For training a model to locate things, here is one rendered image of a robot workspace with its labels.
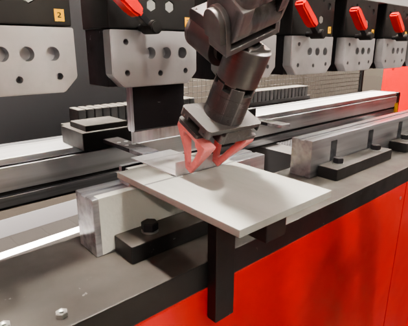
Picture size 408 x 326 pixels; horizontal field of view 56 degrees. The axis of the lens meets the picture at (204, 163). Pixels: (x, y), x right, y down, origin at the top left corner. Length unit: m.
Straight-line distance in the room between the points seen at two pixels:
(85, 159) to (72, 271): 0.33
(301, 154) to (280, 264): 0.33
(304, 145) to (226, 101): 0.49
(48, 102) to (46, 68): 0.59
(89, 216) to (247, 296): 0.31
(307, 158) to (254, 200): 0.50
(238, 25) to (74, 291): 0.39
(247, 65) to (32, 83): 0.26
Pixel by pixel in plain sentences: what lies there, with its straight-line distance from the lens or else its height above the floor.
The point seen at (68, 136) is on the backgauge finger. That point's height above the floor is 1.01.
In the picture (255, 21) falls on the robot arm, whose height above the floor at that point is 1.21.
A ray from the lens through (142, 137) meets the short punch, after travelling 0.64.
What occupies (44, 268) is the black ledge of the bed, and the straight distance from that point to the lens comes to 0.62.
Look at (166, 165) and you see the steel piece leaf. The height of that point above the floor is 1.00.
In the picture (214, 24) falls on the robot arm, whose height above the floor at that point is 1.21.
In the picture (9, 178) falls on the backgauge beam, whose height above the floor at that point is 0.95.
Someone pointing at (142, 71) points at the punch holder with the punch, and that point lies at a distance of 0.57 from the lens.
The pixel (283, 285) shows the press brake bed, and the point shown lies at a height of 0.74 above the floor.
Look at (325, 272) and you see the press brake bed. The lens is 0.92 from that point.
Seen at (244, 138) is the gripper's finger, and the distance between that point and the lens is 0.55.
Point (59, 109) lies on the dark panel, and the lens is 1.11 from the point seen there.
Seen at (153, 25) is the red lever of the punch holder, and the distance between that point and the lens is 0.54.
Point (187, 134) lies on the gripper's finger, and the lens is 0.54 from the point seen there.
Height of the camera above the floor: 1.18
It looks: 17 degrees down
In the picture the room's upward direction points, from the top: straight up
